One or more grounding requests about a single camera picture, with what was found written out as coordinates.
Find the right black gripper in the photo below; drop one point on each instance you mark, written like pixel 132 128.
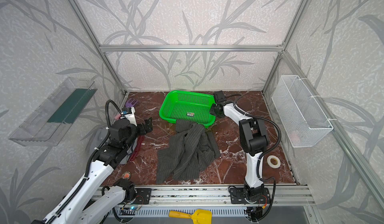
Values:
pixel 215 110

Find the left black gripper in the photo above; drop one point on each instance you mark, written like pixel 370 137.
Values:
pixel 145 127

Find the green plastic basket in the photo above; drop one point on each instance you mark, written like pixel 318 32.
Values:
pixel 190 106

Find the dark grey striped shirt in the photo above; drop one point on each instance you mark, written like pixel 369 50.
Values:
pixel 191 150

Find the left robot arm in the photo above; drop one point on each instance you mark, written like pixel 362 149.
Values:
pixel 73 208

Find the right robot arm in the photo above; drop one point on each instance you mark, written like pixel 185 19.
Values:
pixel 254 142

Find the maroon folded shirt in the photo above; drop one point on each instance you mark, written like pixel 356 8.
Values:
pixel 135 153

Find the purple pink toy rake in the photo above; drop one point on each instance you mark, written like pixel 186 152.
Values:
pixel 131 102

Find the light grey folded shirt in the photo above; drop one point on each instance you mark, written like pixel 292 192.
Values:
pixel 96 139

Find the small round orange lid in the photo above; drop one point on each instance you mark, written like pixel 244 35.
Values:
pixel 126 175

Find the white tape roll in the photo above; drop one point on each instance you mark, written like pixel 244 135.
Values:
pixel 273 162

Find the yellow toy shovel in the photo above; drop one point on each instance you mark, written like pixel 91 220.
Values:
pixel 198 217

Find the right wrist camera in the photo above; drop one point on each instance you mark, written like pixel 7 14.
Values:
pixel 219 97

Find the white wire mesh basket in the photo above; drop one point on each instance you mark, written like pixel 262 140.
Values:
pixel 303 119

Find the clear plastic wall bin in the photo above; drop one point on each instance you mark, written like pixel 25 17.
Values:
pixel 50 122

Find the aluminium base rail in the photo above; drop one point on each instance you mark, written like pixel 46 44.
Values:
pixel 219 196

